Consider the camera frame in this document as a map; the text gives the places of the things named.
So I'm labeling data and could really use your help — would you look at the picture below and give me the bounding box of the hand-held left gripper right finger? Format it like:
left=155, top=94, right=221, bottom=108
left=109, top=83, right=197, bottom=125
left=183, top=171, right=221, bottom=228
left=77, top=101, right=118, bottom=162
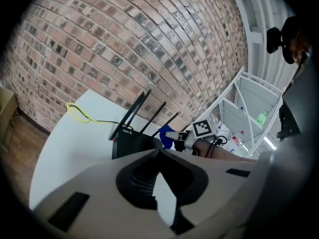
left=159, top=149, right=257, bottom=239

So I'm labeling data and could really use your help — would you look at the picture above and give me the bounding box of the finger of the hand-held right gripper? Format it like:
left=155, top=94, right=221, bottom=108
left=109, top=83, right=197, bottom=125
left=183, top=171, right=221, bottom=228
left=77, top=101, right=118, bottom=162
left=165, top=130, right=187, bottom=140

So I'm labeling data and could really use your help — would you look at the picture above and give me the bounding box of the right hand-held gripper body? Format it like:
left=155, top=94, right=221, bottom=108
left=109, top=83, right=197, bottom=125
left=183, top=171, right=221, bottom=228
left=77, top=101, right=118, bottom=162
left=173, top=119, right=220, bottom=155

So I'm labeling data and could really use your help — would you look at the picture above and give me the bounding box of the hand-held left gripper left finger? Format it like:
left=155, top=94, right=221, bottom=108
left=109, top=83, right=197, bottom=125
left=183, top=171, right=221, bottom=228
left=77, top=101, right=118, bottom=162
left=33, top=149, right=172, bottom=239

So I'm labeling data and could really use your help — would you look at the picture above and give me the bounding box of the blue cloth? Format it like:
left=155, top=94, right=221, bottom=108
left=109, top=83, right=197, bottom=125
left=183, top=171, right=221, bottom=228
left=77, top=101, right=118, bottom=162
left=159, top=125, right=176, bottom=149

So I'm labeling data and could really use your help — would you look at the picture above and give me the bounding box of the black router with antennas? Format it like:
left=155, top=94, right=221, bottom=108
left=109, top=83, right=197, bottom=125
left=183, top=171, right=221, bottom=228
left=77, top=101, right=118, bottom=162
left=109, top=89, right=190, bottom=160

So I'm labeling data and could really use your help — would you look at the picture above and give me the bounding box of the person's right forearm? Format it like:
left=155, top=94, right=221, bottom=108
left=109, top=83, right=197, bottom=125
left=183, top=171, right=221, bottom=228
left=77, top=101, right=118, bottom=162
left=193, top=139, right=257, bottom=163

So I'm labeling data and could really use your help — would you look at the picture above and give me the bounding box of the green bottle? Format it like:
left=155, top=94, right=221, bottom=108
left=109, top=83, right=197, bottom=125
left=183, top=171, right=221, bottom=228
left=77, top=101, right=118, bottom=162
left=256, top=112, right=267, bottom=126

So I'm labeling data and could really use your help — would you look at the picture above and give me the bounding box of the ceiling strip light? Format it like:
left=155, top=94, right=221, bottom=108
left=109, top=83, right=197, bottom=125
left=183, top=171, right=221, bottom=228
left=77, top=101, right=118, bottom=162
left=263, top=135, right=277, bottom=151

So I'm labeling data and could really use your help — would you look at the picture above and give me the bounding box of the white metal shelf rack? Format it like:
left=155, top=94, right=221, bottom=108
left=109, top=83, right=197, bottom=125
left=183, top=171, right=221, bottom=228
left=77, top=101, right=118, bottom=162
left=196, top=67, right=284, bottom=159

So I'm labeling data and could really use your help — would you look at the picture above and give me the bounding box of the person's light shirt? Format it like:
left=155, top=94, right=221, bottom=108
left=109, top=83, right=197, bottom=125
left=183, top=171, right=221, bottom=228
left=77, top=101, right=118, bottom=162
left=254, top=53, right=319, bottom=234

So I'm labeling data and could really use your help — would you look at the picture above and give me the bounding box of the open cardboard box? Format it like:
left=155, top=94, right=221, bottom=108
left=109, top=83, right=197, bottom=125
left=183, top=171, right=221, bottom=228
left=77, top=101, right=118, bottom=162
left=0, top=87, right=19, bottom=154

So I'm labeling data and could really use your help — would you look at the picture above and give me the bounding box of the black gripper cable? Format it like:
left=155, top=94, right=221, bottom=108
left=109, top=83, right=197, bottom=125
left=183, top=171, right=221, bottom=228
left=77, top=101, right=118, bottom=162
left=204, top=135, right=228, bottom=159

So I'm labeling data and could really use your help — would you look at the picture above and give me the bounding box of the yellow cable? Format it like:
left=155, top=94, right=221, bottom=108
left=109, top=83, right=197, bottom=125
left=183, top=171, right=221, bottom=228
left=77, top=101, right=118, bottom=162
left=66, top=102, right=120, bottom=124

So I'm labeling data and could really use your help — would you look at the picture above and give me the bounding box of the black chest mount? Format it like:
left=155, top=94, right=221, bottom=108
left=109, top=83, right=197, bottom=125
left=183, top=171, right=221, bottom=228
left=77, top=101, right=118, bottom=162
left=276, top=82, right=304, bottom=141

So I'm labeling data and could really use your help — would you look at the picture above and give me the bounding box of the black head-mounted camera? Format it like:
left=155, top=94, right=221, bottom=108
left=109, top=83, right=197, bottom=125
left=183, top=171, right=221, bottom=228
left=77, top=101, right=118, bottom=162
left=266, top=15, right=304, bottom=65

